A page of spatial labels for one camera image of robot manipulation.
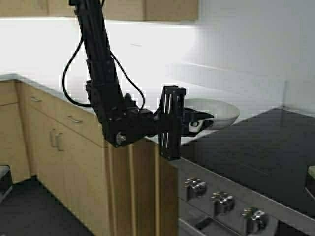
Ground middle chrome stove knob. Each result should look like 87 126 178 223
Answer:
211 192 235 216

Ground left drawer metal handle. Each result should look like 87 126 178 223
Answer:
31 96 42 102

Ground right chrome stove knob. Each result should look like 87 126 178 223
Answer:
242 207 268 236

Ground robot base right corner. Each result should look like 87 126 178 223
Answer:
304 165 315 199

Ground chrome stove knob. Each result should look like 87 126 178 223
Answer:
184 177 207 201
242 207 268 236
211 192 235 216

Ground black glass stove cooktop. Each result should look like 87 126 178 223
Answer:
181 108 315 217

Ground right cabinet door handle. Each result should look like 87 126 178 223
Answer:
55 133 64 152

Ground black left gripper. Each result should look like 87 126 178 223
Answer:
155 85 214 161

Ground white frying pan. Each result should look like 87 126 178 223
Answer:
185 98 240 131

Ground wooden lower base cabinets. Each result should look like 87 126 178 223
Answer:
0 76 178 236

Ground wooden upper wall cabinets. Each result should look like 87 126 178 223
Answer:
0 0 199 22

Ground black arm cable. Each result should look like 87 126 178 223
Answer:
61 34 146 111

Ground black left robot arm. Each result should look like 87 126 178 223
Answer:
69 0 213 161

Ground left chrome stove knob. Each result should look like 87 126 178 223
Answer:
184 177 207 201

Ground robot base left corner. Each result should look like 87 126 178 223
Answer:
0 165 13 203

